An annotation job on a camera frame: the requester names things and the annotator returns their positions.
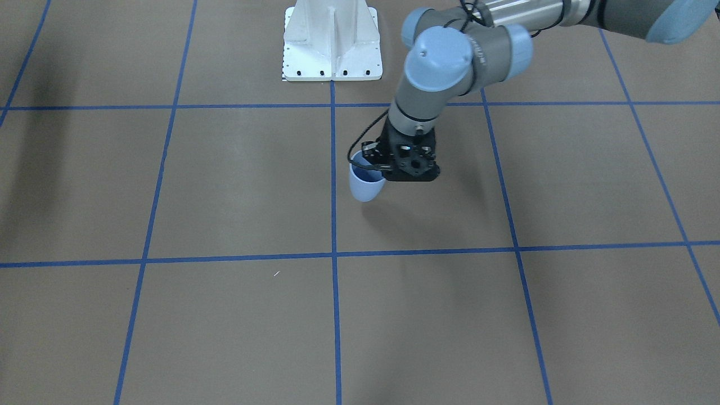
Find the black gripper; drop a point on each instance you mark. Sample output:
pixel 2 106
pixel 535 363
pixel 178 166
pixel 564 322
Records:
pixel 388 144

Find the light blue plastic cup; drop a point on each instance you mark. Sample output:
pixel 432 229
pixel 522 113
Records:
pixel 364 184

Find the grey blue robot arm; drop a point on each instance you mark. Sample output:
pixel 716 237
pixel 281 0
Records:
pixel 459 51

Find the white metal mounting base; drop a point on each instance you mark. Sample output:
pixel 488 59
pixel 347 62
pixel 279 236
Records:
pixel 331 40

